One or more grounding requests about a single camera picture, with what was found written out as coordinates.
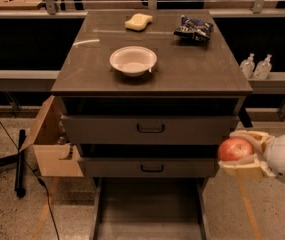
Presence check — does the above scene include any grey metal rail shelf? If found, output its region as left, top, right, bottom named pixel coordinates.
left=0, top=70, right=285, bottom=94

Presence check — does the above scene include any middle grey drawer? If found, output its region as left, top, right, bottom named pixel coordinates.
left=78, top=158, right=218, bottom=178

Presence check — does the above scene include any bottom open grey drawer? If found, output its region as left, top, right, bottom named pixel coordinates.
left=89, top=178, right=211, bottom=240

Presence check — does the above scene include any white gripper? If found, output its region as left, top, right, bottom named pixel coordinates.
left=218, top=130, right=285, bottom=183

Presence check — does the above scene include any grey drawer cabinet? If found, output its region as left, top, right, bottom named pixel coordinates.
left=51, top=9, right=254, bottom=185

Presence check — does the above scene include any black floor cable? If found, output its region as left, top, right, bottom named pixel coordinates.
left=0, top=103, right=61, bottom=240

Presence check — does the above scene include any white bowl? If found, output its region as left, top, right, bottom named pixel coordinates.
left=109, top=46, right=157, bottom=77

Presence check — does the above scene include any black stand base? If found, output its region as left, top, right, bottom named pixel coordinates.
left=0, top=128, right=27, bottom=198

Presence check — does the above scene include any left clear pump bottle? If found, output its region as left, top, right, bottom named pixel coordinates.
left=240, top=53, right=255, bottom=78

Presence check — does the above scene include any red apple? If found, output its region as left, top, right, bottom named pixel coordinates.
left=217, top=138, right=254, bottom=161

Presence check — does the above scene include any blue chip bag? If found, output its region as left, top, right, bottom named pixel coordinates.
left=173, top=15, right=213, bottom=41

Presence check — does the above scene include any yellow sponge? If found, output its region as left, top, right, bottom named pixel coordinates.
left=125, top=13, right=153, bottom=31

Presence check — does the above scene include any top grey drawer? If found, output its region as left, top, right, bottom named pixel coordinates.
left=61, top=115, right=239, bottom=145

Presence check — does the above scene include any cardboard box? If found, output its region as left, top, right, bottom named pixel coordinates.
left=20, top=96, right=83, bottom=177

